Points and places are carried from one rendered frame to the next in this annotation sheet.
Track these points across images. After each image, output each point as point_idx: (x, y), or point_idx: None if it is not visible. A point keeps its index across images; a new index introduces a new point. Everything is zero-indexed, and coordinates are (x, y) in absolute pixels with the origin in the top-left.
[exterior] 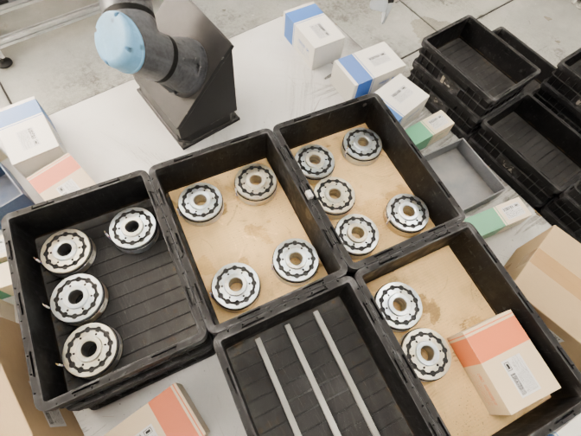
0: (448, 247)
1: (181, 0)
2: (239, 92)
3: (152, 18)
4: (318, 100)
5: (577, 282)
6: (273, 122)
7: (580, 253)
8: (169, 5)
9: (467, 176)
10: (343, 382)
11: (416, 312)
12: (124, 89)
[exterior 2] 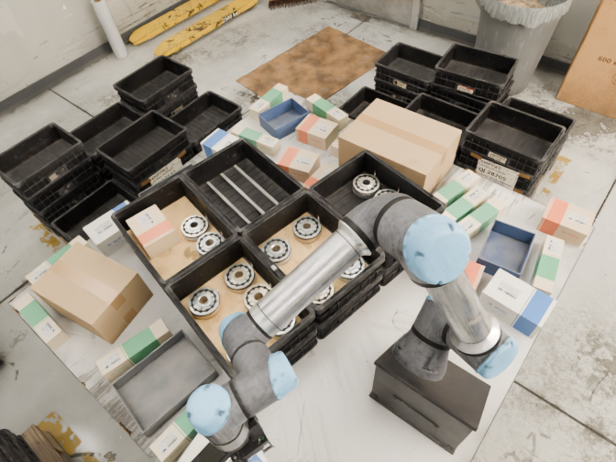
0: None
1: (456, 410)
2: (385, 433)
3: (440, 329)
4: (298, 452)
5: (90, 288)
6: (335, 404)
7: (80, 308)
8: (468, 412)
9: (142, 402)
10: (237, 209)
11: (199, 242)
12: (496, 393)
